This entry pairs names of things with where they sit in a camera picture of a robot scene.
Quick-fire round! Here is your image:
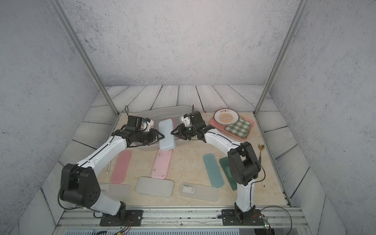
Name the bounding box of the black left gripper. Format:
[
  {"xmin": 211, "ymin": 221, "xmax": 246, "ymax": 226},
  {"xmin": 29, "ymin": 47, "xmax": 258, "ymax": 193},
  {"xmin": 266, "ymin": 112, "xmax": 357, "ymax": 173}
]
[{"xmin": 135, "ymin": 128, "xmax": 165, "ymax": 146}]

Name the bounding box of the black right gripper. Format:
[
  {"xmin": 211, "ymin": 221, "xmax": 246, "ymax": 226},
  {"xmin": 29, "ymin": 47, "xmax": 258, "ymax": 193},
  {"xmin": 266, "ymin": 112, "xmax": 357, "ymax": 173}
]
[{"xmin": 170, "ymin": 124, "xmax": 198, "ymax": 141}]

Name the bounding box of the light blue pencil case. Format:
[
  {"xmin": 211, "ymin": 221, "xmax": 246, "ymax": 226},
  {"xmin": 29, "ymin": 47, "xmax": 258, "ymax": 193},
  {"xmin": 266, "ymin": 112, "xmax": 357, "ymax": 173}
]
[{"xmin": 158, "ymin": 118, "xmax": 176, "ymax": 151}]

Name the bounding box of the pale pink pencil case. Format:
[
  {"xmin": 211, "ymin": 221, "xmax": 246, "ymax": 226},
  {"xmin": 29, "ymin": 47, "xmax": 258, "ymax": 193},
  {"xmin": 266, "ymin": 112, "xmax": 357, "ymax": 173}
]
[{"xmin": 151, "ymin": 149, "xmax": 172, "ymax": 179}]

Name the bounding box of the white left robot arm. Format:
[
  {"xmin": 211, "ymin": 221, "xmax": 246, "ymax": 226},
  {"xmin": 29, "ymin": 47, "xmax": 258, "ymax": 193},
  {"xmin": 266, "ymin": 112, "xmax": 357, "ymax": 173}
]
[{"xmin": 58, "ymin": 128, "xmax": 165, "ymax": 220}]

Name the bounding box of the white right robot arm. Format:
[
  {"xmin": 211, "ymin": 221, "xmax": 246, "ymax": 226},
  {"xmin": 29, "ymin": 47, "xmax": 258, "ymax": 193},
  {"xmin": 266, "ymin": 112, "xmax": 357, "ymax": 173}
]
[{"xmin": 171, "ymin": 122, "xmax": 262, "ymax": 223}]

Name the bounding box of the grey flat pencil case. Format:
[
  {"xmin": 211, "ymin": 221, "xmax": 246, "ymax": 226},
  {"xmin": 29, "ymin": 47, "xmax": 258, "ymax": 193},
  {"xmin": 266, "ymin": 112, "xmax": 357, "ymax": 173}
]
[{"xmin": 135, "ymin": 177, "xmax": 174, "ymax": 197}]

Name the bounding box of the dark pink flat case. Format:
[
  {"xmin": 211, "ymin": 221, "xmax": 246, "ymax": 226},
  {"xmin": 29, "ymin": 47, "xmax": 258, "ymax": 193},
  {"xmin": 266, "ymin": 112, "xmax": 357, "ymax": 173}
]
[{"xmin": 110, "ymin": 150, "xmax": 132, "ymax": 184}]

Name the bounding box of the dark green pencil case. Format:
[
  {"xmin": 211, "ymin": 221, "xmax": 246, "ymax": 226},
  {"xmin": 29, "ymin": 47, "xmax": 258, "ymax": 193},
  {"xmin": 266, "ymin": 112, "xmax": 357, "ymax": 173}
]
[{"xmin": 219, "ymin": 157, "xmax": 237, "ymax": 191}]

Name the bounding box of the teal pencil case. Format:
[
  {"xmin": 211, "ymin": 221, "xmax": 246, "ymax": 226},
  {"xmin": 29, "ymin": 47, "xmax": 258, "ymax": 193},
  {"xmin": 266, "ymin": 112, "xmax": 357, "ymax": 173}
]
[{"xmin": 203, "ymin": 153, "xmax": 224, "ymax": 189}]

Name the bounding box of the clear case with label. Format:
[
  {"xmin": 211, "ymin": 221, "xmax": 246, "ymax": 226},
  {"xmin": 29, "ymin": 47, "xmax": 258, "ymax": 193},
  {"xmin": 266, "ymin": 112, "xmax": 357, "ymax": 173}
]
[{"xmin": 180, "ymin": 182, "xmax": 219, "ymax": 202}]

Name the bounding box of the clear case far left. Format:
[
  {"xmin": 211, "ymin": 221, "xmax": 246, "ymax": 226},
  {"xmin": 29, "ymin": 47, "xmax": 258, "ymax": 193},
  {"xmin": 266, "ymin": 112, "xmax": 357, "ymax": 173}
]
[{"xmin": 99, "ymin": 183, "xmax": 131, "ymax": 202}]

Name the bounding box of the pink serving tray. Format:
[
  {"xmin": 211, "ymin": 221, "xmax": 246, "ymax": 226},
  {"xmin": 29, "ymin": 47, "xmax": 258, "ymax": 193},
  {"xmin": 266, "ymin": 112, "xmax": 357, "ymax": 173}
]
[{"xmin": 209, "ymin": 116, "xmax": 254, "ymax": 140}]

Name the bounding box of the orange patterned plate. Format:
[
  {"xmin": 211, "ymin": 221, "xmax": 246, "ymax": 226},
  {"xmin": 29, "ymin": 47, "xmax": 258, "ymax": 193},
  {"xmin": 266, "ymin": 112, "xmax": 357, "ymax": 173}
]
[{"xmin": 213, "ymin": 108, "xmax": 240, "ymax": 126}]

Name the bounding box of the silver spoon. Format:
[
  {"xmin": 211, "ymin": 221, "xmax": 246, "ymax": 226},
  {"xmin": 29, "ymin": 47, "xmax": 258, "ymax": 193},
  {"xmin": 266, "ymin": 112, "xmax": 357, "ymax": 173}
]
[{"xmin": 106, "ymin": 162, "xmax": 111, "ymax": 174}]

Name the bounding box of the green checkered cloth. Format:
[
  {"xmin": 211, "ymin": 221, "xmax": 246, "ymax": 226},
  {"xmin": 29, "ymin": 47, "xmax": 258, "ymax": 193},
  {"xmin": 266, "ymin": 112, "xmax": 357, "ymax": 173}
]
[{"xmin": 225, "ymin": 117, "xmax": 254, "ymax": 139}]

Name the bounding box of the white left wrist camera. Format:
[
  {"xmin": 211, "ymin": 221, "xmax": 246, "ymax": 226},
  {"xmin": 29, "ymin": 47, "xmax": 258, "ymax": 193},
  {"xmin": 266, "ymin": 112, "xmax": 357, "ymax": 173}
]
[{"xmin": 127, "ymin": 116, "xmax": 154, "ymax": 132}]

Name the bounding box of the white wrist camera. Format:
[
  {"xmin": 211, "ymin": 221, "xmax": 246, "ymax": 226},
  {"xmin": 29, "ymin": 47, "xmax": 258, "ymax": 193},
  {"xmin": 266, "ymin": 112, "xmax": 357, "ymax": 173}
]
[
  {"xmin": 180, "ymin": 111, "xmax": 204, "ymax": 127},
  {"xmin": 127, "ymin": 116, "xmax": 154, "ymax": 132}
]

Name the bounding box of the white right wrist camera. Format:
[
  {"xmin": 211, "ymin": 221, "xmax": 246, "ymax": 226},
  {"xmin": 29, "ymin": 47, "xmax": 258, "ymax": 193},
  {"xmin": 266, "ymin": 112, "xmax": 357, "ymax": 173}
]
[{"xmin": 180, "ymin": 111, "xmax": 204, "ymax": 127}]

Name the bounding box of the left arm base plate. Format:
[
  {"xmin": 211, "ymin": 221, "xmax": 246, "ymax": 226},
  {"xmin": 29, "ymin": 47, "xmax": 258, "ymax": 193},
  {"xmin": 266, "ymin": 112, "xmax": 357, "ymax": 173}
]
[{"xmin": 99, "ymin": 210, "xmax": 144, "ymax": 227}]

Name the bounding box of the gold spoon dark handle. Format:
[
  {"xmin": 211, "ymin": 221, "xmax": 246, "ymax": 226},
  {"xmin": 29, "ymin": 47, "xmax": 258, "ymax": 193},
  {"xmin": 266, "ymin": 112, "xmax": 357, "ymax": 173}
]
[{"xmin": 258, "ymin": 143, "xmax": 265, "ymax": 164}]

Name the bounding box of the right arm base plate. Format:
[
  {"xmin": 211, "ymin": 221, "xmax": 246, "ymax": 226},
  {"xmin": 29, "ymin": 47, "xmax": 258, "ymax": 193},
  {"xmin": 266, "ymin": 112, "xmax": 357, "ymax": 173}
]
[{"xmin": 217, "ymin": 209, "xmax": 265, "ymax": 226}]

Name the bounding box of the aluminium front rail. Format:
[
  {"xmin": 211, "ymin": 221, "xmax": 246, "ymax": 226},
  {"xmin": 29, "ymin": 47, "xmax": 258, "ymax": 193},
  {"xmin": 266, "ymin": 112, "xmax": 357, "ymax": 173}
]
[{"xmin": 53, "ymin": 207, "xmax": 311, "ymax": 235}]

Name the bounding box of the aluminium frame post left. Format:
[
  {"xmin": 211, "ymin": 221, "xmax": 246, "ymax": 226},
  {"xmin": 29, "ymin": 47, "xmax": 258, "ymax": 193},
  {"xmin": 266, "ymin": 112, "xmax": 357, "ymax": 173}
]
[{"xmin": 48, "ymin": 0, "xmax": 119, "ymax": 117}]

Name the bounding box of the aluminium frame post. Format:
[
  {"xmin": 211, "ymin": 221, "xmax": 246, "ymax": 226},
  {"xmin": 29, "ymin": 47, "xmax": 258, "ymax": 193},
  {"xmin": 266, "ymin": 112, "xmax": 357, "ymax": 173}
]
[
  {"xmin": 254, "ymin": 0, "xmax": 309, "ymax": 117},
  {"xmin": 48, "ymin": 0, "xmax": 119, "ymax": 117}
]

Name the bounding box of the aluminium frame post right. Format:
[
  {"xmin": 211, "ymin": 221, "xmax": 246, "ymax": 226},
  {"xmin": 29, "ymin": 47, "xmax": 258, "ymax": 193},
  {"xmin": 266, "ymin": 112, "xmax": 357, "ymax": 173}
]
[{"xmin": 254, "ymin": 0, "xmax": 309, "ymax": 117}]

